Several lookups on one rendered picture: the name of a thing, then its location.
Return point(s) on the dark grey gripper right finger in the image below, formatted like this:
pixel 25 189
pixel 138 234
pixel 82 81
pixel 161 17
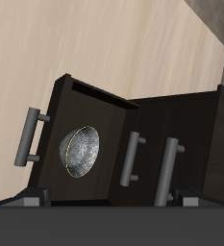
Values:
pixel 188 196

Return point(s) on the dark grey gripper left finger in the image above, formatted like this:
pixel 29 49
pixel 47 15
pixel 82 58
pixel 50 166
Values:
pixel 33 196

